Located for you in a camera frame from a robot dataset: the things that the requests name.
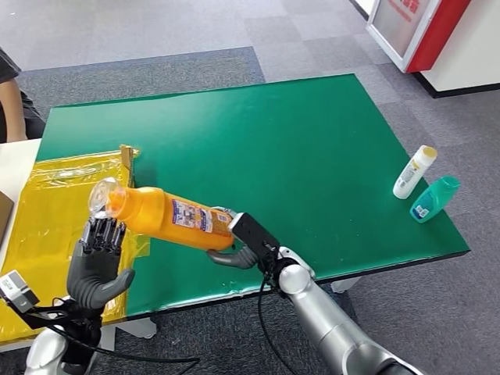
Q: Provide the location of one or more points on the orange bottle with clear cap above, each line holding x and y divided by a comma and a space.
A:
156, 215

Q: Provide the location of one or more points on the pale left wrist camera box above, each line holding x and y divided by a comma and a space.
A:
17, 292

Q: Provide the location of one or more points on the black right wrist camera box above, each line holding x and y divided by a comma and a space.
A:
253, 235

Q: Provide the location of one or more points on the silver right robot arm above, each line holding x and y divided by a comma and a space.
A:
332, 326

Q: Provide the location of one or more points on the white side table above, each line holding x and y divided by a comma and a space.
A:
15, 165

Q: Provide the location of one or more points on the red and white sign stand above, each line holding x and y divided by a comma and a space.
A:
402, 26

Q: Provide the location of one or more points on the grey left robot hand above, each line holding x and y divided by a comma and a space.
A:
93, 279

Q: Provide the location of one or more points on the yellow taped cardboard box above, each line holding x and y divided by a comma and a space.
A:
47, 217

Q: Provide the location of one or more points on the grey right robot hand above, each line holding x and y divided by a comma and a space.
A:
238, 258

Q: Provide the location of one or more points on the white table foot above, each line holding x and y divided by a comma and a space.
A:
133, 329
345, 285

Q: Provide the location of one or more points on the green table mat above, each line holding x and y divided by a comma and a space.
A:
253, 145

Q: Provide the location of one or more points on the person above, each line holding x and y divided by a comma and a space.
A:
33, 116

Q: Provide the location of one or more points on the white bottle with yellow cap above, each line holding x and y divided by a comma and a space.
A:
410, 176

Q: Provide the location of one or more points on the teal translucent bottle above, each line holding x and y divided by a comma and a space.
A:
434, 199

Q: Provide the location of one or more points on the brown cardboard piece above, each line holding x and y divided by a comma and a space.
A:
4, 217

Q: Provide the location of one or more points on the person's forearm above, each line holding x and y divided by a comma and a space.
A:
13, 111

